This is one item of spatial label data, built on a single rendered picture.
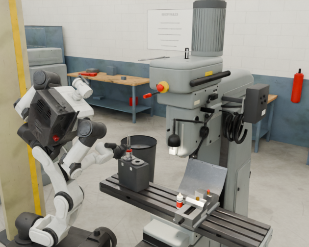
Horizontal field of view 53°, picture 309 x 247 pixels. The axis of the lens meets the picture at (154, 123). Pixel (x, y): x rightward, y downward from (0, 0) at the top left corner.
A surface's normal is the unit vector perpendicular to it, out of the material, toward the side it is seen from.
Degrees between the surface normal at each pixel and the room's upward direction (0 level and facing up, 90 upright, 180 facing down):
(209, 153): 90
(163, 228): 0
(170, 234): 0
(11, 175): 90
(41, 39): 90
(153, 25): 90
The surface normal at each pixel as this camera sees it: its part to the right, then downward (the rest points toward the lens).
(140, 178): 0.67, 0.23
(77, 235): 0.01, -0.95
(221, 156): -0.59, 0.24
